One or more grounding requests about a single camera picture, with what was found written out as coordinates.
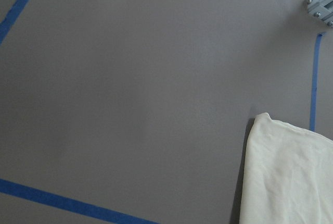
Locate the aluminium frame post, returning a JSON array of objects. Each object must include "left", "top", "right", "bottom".
[{"left": 303, "top": 0, "right": 332, "bottom": 28}]

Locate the beige long sleeve shirt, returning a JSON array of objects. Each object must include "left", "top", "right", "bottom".
[{"left": 239, "top": 113, "right": 332, "bottom": 223}]

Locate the long blue tape strip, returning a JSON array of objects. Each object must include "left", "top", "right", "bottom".
[{"left": 1, "top": 179, "right": 153, "bottom": 223}]

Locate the crossing blue tape strip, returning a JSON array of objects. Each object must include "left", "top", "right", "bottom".
[{"left": 1, "top": 0, "right": 29, "bottom": 44}]

